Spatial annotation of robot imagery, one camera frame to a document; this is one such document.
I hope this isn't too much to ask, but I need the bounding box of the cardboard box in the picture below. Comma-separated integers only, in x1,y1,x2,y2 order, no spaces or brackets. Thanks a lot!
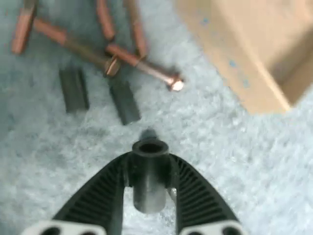
174,0,313,115

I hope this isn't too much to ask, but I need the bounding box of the copper coloured bolt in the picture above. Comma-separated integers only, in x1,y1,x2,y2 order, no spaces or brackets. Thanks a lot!
11,0,40,55
95,0,116,41
105,44,184,93
131,14,149,59
33,19,121,77

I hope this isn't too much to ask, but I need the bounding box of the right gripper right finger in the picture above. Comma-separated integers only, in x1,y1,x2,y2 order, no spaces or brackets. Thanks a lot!
164,153,248,235

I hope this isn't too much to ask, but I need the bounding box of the dark grey metal sleeve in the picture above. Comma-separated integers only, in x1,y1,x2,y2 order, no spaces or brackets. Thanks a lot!
132,140,170,214
58,68,90,114
109,80,142,126

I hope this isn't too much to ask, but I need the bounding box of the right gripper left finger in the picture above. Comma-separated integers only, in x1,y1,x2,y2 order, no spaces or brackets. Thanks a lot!
22,151,134,235

